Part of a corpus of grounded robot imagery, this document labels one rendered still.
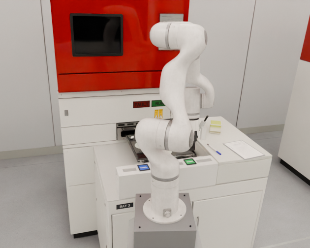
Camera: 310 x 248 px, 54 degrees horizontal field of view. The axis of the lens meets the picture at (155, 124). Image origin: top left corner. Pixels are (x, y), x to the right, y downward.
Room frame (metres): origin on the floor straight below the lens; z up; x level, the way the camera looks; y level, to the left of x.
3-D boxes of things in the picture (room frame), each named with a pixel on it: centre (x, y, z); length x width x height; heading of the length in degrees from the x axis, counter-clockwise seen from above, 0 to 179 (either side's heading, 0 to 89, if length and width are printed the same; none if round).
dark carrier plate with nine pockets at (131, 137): (1.79, -0.03, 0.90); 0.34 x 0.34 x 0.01; 18
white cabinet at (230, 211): (1.71, -0.14, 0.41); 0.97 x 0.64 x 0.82; 108
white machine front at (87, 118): (1.94, 0.22, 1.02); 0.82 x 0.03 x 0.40; 108
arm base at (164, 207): (1.10, -0.05, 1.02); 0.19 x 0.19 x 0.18
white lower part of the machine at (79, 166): (2.26, 0.33, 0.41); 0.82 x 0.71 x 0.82; 108
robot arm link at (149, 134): (1.11, -0.02, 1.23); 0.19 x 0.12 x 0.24; 71
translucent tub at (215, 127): (1.87, -0.40, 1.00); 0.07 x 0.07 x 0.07; 82
